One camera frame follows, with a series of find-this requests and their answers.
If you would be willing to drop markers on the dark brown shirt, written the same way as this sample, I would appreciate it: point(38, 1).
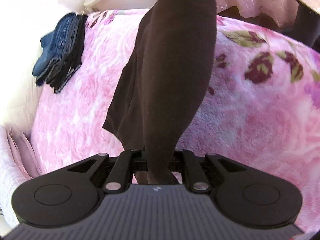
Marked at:
point(164, 82)

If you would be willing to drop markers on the folded dark clothes stack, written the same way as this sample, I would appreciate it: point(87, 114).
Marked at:
point(62, 74)

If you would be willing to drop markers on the pink floral blanket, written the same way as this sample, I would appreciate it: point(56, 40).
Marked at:
point(261, 107)

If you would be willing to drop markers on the folded blue jeans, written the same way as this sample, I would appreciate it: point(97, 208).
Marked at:
point(56, 46)

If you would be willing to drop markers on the pink pillow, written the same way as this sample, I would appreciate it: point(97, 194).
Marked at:
point(20, 152)

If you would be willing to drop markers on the white striped duvet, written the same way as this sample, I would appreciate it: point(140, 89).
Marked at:
point(13, 174)

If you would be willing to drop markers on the round wooden table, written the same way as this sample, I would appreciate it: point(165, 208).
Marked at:
point(306, 25)

